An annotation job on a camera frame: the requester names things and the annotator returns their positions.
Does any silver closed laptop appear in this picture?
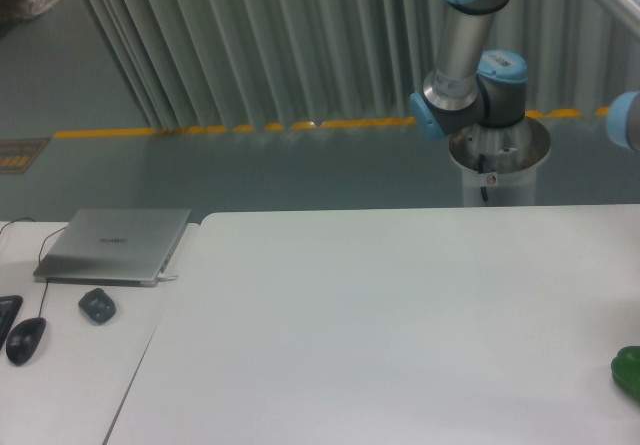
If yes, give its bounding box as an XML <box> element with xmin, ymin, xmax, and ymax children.
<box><xmin>33</xmin><ymin>208</ymin><xmax>191</xmax><ymax>286</ymax></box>

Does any black keyboard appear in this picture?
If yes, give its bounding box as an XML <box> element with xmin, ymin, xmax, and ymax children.
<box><xmin>0</xmin><ymin>295</ymin><xmax>23</xmax><ymax>347</ymax></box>

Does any black computer mouse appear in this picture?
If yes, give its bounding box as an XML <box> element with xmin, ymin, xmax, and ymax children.
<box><xmin>5</xmin><ymin>317</ymin><xmax>47</xmax><ymax>366</ymax></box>

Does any small black controller device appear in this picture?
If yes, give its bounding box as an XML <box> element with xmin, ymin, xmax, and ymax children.
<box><xmin>78</xmin><ymin>288</ymin><xmax>117</xmax><ymax>325</ymax></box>

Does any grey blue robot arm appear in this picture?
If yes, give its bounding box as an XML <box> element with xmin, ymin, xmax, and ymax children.
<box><xmin>409</xmin><ymin>0</ymin><xmax>639</xmax><ymax>139</ymax></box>

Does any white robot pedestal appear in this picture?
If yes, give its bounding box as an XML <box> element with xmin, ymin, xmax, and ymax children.
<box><xmin>449</xmin><ymin>117</ymin><xmax>551</xmax><ymax>207</ymax></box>

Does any grey pleated curtain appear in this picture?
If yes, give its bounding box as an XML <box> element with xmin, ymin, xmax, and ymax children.
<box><xmin>82</xmin><ymin>0</ymin><xmax>639</xmax><ymax>131</ymax></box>

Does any black mouse cable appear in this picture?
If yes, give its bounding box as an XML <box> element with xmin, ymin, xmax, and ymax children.
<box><xmin>0</xmin><ymin>217</ymin><xmax>69</xmax><ymax>319</ymax></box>

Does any green pepper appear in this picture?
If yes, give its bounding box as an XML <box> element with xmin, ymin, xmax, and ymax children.
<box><xmin>611</xmin><ymin>345</ymin><xmax>640</xmax><ymax>402</ymax></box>

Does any white usb plug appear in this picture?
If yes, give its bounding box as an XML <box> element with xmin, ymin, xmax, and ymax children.
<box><xmin>157</xmin><ymin>274</ymin><xmax>179</xmax><ymax>282</ymax></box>

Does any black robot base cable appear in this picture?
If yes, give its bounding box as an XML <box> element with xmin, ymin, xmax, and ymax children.
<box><xmin>477</xmin><ymin>153</ymin><xmax>489</xmax><ymax>207</ymax></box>

